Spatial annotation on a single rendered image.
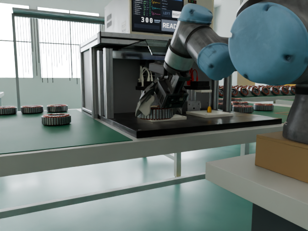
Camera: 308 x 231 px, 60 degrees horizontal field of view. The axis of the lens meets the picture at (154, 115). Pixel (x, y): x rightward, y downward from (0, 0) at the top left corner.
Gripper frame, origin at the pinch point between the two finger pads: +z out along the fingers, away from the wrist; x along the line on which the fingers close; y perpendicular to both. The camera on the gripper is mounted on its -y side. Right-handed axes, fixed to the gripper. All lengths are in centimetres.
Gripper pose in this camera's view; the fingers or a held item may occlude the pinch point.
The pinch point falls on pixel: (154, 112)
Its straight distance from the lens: 85.5
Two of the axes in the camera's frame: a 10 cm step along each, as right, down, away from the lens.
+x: 9.0, -0.6, 4.3
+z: -2.7, 7.2, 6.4
